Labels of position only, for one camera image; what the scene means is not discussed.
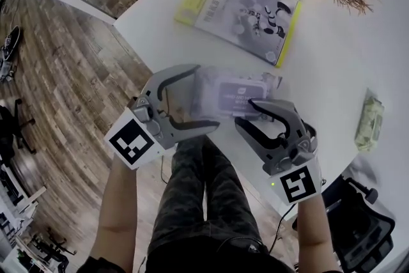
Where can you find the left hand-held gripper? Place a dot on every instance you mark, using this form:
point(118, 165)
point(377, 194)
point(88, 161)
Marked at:
point(132, 142)

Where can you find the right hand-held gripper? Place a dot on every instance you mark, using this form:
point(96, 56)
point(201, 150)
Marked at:
point(298, 183)

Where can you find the lilac wet wipe pack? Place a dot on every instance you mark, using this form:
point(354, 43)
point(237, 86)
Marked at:
point(203, 96)

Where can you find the person's right forearm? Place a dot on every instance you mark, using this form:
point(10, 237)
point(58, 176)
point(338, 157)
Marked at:
point(316, 233)

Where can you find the person's left forearm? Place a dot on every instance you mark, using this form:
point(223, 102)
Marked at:
point(119, 207)

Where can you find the person's camouflage trousers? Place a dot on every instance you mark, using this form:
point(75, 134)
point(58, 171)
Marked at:
point(198, 195)

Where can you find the green patterned tissue pack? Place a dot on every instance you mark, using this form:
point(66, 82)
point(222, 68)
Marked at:
point(370, 121)

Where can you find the yellow-edged grey book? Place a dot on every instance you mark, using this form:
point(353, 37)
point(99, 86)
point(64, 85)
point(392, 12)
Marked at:
point(230, 6)

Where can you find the black office chair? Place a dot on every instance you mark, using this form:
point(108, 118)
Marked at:
point(54, 246)
point(361, 233)

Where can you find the person's black shirt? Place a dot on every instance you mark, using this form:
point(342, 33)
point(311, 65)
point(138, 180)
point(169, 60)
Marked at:
point(191, 262)

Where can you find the black chair base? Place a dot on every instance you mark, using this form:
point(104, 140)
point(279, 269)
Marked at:
point(16, 128)

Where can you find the black and white sneaker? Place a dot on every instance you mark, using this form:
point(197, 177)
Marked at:
point(11, 41)
point(6, 70)

